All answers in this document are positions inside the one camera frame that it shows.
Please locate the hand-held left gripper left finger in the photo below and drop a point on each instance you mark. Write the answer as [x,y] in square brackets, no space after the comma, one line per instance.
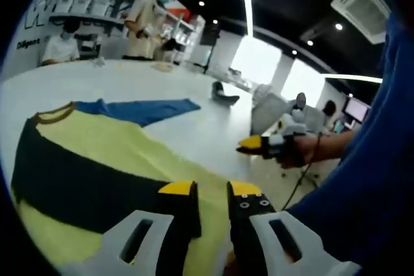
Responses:
[174,218]

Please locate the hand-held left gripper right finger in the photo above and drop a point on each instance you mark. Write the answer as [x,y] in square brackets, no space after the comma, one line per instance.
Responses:
[252,230]

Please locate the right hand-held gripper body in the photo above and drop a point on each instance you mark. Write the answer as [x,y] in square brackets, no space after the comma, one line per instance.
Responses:
[292,129]

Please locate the yellow blue black garment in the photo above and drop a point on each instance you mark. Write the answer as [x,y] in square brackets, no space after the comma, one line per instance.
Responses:
[97,133]

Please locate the person's right hand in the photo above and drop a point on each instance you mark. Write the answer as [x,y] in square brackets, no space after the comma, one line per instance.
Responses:
[307,150]

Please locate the dark grey curved holder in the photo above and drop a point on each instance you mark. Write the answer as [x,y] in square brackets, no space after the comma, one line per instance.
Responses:
[223,96]

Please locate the lit computer monitor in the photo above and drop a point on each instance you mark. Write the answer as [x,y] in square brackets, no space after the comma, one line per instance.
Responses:
[357,108]

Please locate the person's blue clothing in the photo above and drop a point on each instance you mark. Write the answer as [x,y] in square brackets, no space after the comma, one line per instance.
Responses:
[372,192]

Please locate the wooden board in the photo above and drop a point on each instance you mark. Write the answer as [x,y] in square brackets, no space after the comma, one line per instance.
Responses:
[163,67]

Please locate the white storage rack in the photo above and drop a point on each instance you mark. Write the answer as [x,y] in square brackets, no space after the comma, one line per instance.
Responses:
[184,37]

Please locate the ceiling air conditioner vent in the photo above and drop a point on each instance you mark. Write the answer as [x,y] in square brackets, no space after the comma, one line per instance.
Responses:
[362,7]

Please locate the small white object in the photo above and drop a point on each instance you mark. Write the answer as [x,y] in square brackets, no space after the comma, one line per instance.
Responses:
[99,62]

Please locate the white storage bin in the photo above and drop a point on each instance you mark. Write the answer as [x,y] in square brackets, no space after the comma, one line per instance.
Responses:
[100,4]
[63,6]
[81,5]

